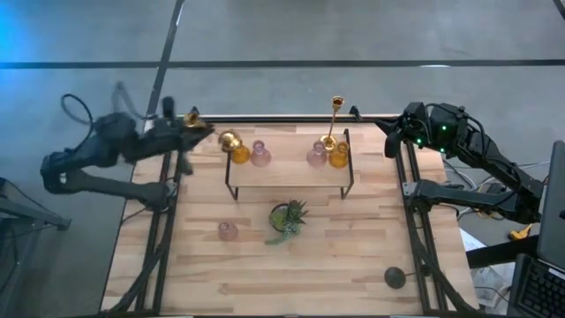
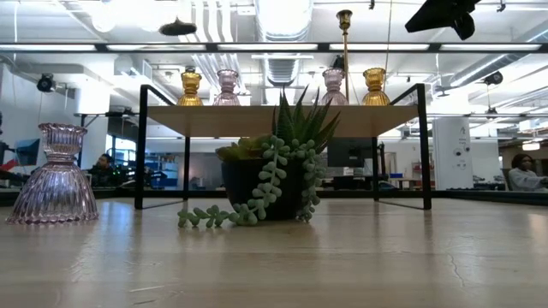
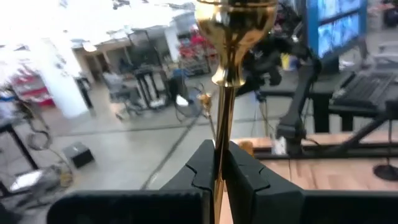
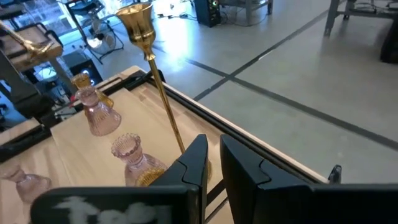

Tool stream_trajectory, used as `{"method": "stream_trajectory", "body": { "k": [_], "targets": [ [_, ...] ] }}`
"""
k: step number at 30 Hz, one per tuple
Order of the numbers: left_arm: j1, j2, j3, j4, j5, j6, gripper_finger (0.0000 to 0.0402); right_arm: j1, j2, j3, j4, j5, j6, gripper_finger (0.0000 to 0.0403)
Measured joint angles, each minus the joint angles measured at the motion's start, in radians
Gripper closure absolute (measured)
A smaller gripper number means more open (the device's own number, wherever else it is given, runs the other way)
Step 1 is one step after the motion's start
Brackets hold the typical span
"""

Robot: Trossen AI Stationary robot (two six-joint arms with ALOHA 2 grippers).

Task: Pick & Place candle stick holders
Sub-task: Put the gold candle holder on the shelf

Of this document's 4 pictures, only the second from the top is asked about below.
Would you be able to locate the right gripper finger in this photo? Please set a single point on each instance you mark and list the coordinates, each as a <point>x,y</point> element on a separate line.
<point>428,19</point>
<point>466,26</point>

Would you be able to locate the amber ribbed glass candle holder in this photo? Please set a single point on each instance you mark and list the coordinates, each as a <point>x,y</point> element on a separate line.
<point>375,98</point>
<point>190,99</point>

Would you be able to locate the pink ribbed glass candle holder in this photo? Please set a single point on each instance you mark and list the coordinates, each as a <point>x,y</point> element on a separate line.
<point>55,188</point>
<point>335,98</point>
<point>227,99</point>

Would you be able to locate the glowing ceiling light fixture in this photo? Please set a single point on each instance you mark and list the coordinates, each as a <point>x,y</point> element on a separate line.
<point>531,146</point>

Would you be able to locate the white cabinet with icons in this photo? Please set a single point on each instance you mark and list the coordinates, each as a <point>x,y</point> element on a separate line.
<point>451,171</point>

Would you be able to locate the black computer monitor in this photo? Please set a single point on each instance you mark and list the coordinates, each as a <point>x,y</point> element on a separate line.
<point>351,152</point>

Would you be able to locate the person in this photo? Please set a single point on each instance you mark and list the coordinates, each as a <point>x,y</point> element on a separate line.
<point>103,173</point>
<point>524,179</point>

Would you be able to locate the potted artificial succulent plant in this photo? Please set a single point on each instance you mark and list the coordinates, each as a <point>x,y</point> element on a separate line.
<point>240,184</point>

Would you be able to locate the blue-screen monitor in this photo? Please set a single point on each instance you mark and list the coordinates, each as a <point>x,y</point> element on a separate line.
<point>26,152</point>

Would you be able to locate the black overhead frame beam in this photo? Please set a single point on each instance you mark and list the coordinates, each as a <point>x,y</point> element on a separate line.
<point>435,47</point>

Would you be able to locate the black ceiling-mounted camera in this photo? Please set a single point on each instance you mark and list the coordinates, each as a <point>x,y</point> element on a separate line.
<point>493,78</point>
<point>45,83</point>

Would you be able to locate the black hanging camera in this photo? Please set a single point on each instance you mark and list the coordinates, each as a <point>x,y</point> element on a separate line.
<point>339,63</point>

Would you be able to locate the white ceiling air duct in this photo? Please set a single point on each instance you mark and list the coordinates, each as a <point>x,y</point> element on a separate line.
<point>284,21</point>

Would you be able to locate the wooden shelf riser black frame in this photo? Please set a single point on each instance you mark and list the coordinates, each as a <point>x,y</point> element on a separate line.
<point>240,122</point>

